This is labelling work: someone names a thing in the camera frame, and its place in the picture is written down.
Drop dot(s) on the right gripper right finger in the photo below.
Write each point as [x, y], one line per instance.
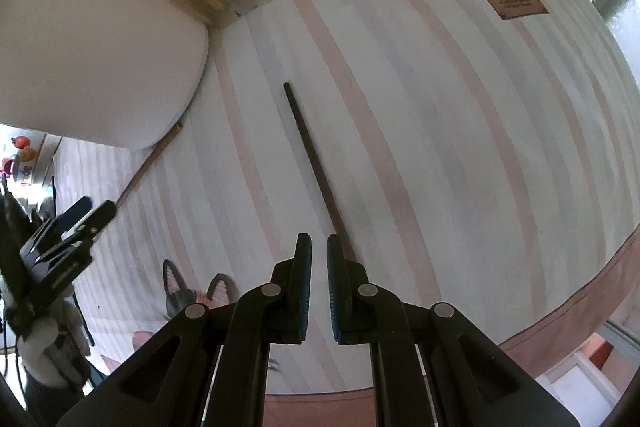
[367, 314]

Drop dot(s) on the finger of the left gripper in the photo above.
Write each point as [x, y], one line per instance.
[51, 231]
[80, 238]

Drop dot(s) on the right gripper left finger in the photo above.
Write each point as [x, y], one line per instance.
[276, 312]

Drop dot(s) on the white gloved hand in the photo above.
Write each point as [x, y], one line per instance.
[56, 349]

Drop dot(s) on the cream utensil holder block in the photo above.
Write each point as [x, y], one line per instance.
[113, 72]

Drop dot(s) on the striped cat table mat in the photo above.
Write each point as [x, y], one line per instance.
[481, 152]

